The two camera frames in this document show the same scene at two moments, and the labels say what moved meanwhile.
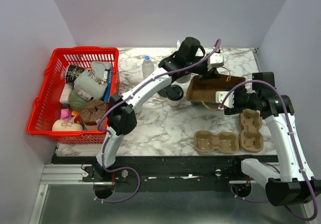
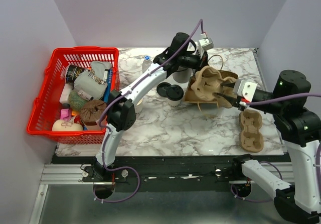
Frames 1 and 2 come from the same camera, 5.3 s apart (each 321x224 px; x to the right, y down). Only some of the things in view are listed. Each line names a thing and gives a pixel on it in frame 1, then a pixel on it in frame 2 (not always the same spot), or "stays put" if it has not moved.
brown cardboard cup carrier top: [206, 141] to [207, 82]
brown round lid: [93, 110] stays put
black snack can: [72, 72] stays put
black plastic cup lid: [175, 92] stays put
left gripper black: [212, 74] to [203, 62]
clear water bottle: [147, 67] stays put
